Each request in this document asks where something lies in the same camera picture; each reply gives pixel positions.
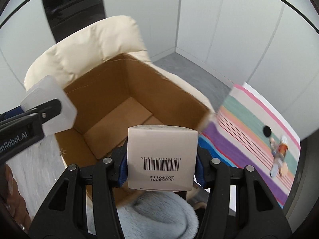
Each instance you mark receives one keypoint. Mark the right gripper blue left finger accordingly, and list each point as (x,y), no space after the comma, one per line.
(122,170)

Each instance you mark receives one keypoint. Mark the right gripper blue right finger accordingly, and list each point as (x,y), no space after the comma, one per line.
(199,171)

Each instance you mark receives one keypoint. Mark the beige square carton box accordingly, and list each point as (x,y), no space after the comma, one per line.
(161,158)

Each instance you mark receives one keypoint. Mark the translucent square plastic case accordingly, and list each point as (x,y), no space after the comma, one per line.
(56,110)

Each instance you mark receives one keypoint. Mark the grey blue oval case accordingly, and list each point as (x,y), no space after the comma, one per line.
(274,171)

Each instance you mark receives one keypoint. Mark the black round puff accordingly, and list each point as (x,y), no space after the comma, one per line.
(267,131)

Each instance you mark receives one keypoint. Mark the red gold can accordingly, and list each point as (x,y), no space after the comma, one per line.
(281,151)

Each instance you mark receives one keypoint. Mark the small clear glass bottle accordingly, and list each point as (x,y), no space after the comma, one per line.
(273,146)

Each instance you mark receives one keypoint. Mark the peach powder compact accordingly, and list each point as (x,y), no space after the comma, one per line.
(284,169)

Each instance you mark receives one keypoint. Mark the white round jar lid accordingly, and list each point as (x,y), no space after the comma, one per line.
(284,140)

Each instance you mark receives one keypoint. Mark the person left hand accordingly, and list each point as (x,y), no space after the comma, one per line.
(13,200)

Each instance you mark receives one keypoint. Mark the beige slipper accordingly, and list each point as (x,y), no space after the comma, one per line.
(199,205)

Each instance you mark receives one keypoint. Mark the light blue fleece jacket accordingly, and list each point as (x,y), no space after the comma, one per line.
(158,215)

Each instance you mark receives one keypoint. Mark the striped colourful cloth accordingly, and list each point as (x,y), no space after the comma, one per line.
(220,141)

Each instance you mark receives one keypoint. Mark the brown cardboard box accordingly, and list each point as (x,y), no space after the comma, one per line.
(124,92)

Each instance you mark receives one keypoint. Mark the cream padded chair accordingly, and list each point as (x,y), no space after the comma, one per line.
(95,44)

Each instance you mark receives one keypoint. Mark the black display cabinet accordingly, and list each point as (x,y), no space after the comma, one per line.
(65,17)

